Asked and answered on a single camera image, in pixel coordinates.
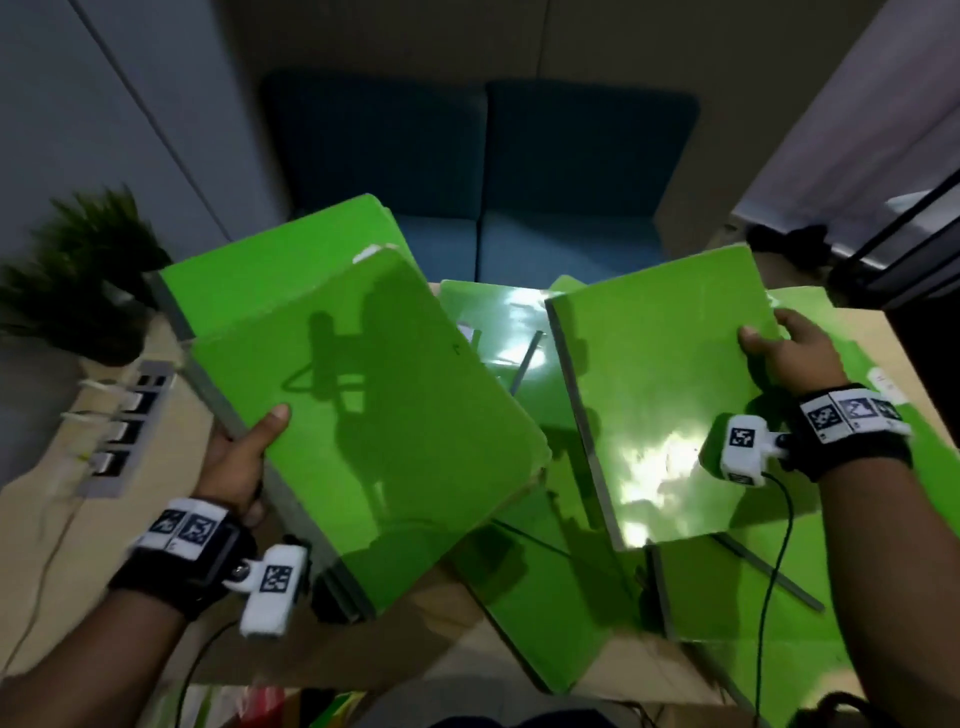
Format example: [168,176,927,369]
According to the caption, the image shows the person's left hand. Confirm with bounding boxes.
[191,403,292,530]

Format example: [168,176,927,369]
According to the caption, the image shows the person's right hand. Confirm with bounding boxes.
[737,307,853,397]

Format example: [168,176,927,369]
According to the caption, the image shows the glossy green folder grey spine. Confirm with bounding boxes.
[545,242,787,554]

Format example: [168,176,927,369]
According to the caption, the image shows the stack of green folders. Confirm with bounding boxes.
[146,193,554,625]

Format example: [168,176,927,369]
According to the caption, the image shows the pile of green folders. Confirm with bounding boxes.
[434,273,960,728]

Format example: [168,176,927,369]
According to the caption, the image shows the person's left forearm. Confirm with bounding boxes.
[0,584,189,728]

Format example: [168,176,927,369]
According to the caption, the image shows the person's right forearm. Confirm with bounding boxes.
[817,455,960,728]

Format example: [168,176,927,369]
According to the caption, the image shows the person's grey trousers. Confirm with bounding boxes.
[367,678,646,728]

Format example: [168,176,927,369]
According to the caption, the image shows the black marker wristband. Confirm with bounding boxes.
[108,497,260,624]
[779,382,915,483]

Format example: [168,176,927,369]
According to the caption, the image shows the black object on floor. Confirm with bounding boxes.
[746,223,834,264]

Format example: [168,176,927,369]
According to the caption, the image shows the grey power socket panel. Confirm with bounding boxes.
[74,359,178,500]

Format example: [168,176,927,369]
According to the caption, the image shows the green potted plant black pot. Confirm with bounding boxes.
[0,254,151,369]
[44,187,174,301]

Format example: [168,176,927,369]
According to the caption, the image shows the colourful plastic bag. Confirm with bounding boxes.
[161,683,365,728]

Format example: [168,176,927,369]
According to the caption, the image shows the white curtain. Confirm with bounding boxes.
[731,0,960,264]

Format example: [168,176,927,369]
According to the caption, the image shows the blue fabric sofa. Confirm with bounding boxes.
[260,68,703,286]

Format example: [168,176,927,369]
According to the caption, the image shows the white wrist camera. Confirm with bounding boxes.
[224,541,313,640]
[719,413,793,487]

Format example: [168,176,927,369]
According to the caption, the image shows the black metal door frame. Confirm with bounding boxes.
[828,168,960,313]

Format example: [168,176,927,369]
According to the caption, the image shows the black camera cable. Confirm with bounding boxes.
[752,472,796,728]
[172,618,241,728]

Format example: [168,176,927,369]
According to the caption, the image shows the white power cable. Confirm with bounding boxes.
[0,494,84,676]

